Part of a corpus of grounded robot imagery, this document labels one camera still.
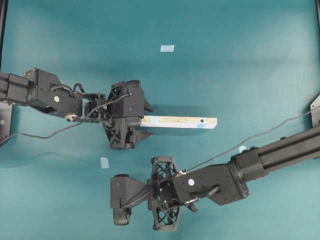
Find grey corner bracket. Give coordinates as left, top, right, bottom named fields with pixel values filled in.
left=310, top=95, right=320, bottom=128

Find black right camera cable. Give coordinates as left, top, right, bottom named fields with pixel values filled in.
left=186, top=108, right=316, bottom=173

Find white wooden board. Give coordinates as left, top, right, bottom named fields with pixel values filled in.
left=140, top=115, right=218, bottom=129

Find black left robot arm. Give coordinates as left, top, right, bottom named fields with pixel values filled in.
left=0, top=68, right=153, bottom=150

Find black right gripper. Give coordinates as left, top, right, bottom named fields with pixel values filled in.
left=147, top=156, right=182, bottom=232

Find light blue tape marker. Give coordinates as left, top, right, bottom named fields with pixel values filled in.
left=100, top=157, right=109, bottom=169
left=238, top=145, right=247, bottom=153
left=160, top=45, right=175, bottom=53

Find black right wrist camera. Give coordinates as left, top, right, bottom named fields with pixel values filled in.
left=110, top=174, right=153, bottom=226

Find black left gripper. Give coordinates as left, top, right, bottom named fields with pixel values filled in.
left=84, top=93, right=154, bottom=150

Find black camera cable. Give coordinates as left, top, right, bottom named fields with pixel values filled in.
left=0, top=91, right=133, bottom=147
left=186, top=108, right=316, bottom=173

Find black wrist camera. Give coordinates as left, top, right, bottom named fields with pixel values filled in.
left=107, top=80, right=144, bottom=118
left=110, top=174, right=153, bottom=226

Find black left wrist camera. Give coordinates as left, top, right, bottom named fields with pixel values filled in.
left=107, top=80, right=144, bottom=118

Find black left camera cable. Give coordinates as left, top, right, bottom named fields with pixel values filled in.
left=0, top=91, right=133, bottom=147

